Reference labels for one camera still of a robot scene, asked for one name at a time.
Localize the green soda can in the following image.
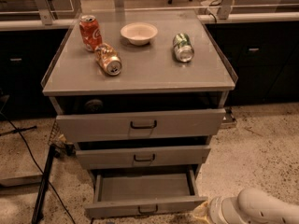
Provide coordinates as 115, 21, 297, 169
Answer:
173, 33, 194, 63

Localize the grey drawer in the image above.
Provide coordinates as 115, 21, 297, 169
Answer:
77, 146, 210, 170
56, 108, 225, 142
85, 165, 206, 218

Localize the grey top drawer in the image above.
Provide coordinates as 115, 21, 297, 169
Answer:
56, 108, 225, 142

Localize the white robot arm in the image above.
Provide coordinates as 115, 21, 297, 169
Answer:
192, 188, 299, 224

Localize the black stand leg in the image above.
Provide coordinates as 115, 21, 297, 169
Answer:
31, 145, 55, 224

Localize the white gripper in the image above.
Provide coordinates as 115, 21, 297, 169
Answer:
192, 196, 239, 224

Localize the red soda can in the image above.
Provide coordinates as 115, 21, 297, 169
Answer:
79, 15, 102, 51

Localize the black floor cable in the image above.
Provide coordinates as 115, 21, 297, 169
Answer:
0, 110, 76, 224

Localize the white bowl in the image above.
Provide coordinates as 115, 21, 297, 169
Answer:
121, 22, 158, 46

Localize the grey bottom drawer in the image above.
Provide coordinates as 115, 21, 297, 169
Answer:
85, 165, 206, 218

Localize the white railing bar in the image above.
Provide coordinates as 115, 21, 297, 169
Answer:
0, 12, 299, 32

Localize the grey drawer cabinet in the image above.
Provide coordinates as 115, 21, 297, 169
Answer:
40, 9, 239, 185

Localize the wire basket on floor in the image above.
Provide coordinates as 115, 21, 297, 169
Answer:
48, 121, 75, 158

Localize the crushed orange soda can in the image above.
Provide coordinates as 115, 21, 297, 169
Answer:
94, 43, 122, 76

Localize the grey middle drawer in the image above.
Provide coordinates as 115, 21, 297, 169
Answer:
77, 146, 210, 170

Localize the black round object in drawer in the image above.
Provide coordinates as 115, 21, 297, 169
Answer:
83, 99, 104, 114

